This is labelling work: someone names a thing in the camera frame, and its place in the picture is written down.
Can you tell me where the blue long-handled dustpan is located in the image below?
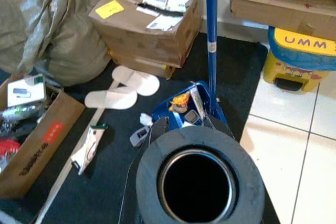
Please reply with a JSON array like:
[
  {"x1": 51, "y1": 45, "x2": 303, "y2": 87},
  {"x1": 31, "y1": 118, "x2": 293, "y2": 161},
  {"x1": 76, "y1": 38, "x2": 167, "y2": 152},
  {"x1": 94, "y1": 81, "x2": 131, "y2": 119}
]
[{"x1": 151, "y1": 0, "x2": 229, "y2": 135}]

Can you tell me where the shallow open cardboard box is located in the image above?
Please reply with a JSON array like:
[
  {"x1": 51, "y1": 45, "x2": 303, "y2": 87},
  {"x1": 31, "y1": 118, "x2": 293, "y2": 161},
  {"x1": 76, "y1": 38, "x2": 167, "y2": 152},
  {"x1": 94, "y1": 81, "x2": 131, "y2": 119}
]
[{"x1": 229, "y1": 0, "x2": 336, "y2": 41}]

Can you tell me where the cardboard box with shipping labels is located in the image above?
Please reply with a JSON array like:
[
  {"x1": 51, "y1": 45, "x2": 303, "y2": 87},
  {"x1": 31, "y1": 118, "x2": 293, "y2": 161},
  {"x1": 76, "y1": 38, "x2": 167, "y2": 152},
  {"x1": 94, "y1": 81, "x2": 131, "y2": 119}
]
[{"x1": 88, "y1": 0, "x2": 204, "y2": 68}]

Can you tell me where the red snack packet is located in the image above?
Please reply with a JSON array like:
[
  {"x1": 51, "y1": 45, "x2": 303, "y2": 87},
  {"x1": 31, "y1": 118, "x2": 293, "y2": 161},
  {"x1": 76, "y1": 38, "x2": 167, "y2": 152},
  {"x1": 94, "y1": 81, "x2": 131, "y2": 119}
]
[{"x1": 0, "y1": 138, "x2": 22, "y2": 167}]

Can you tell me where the white tube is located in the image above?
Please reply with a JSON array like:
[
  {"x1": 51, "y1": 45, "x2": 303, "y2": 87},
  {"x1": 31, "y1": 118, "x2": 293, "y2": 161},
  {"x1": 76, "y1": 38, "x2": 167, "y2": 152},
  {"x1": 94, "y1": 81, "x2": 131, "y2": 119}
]
[{"x1": 189, "y1": 87, "x2": 206, "y2": 120}]

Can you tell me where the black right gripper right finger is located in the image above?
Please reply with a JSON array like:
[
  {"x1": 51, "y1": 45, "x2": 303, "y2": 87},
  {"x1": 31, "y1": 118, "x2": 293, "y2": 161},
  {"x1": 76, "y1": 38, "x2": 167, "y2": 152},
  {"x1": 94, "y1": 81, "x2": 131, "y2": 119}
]
[{"x1": 207, "y1": 115, "x2": 235, "y2": 140}]

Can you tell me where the grey gadget with dark screen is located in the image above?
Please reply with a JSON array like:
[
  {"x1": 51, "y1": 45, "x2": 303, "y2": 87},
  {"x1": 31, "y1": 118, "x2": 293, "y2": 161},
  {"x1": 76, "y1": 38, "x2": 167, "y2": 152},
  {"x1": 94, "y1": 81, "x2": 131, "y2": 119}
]
[{"x1": 129, "y1": 126, "x2": 151, "y2": 148}]

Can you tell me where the thin flat cardboard box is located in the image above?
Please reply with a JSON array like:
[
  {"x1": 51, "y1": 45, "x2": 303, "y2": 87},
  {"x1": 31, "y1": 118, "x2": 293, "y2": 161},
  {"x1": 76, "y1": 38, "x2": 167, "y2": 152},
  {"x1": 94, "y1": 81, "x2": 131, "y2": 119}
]
[{"x1": 109, "y1": 49, "x2": 176, "y2": 80}]

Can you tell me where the grey-green woven sack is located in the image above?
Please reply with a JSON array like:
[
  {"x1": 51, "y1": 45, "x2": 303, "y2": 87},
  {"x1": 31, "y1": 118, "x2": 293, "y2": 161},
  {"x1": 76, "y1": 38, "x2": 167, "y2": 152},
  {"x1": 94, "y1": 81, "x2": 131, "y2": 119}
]
[{"x1": 0, "y1": 0, "x2": 116, "y2": 87}]

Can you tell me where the yellow snack packet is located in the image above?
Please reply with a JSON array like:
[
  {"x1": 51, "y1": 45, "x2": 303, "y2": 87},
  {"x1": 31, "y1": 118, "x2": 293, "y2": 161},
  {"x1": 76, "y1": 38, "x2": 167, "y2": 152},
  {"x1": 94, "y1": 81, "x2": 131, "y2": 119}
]
[{"x1": 169, "y1": 91, "x2": 191, "y2": 114}]

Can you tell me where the white and green packet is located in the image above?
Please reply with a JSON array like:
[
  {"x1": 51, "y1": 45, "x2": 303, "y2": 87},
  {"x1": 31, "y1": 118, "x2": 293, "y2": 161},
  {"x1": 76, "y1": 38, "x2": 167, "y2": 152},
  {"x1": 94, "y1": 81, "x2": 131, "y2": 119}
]
[{"x1": 70, "y1": 122, "x2": 109, "y2": 176}]

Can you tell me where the open cardboard box red label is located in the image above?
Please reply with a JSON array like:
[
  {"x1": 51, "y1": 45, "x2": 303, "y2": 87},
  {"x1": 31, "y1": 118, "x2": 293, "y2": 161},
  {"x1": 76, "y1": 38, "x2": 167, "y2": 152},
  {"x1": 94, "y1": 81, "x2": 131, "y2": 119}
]
[{"x1": 0, "y1": 74, "x2": 86, "y2": 200}]

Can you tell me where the white brush with black handle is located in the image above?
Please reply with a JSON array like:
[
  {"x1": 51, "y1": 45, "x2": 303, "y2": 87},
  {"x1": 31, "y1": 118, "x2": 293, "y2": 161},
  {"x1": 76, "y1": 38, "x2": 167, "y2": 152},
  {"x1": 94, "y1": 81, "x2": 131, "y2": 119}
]
[{"x1": 135, "y1": 126, "x2": 265, "y2": 224}]

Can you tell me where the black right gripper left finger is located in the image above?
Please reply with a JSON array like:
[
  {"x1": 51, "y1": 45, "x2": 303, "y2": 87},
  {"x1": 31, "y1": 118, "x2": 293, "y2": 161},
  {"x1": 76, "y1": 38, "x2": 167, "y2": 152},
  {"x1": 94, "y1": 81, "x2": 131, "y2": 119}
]
[{"x1": 151, "y1": 115, "x2": 170, "y2": 143}]

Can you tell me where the yellow and blue pedal bin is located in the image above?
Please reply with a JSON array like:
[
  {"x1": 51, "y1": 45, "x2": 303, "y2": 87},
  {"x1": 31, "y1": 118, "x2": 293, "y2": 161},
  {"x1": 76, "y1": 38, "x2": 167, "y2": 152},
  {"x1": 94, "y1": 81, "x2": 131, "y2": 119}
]
[{"x1": 263, "y1": 26, "x2": 336, "y2": 94}]

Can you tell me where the black floor mat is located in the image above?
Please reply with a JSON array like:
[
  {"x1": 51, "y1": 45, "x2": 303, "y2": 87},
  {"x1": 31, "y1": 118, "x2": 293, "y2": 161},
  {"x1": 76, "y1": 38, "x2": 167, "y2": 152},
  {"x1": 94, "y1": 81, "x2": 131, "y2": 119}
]
[{"x1": 35, "y1": 33, "x2": 280, "y2": 224}]

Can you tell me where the white product box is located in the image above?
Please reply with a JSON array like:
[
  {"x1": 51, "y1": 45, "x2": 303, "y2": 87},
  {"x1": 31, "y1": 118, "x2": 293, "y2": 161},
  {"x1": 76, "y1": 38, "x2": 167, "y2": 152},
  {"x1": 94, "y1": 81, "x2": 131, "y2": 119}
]
[{"x1": 7, "y1": 73, "x2": 47, "y2": 108}]

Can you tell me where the clear plastic bottle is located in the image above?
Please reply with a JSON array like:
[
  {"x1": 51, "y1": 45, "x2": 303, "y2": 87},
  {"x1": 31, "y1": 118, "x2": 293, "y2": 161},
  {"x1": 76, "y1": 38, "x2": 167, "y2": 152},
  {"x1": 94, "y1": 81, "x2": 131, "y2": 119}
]
[{"x1": 0, "y1": 103, "x2": 45, "y2": 120}]

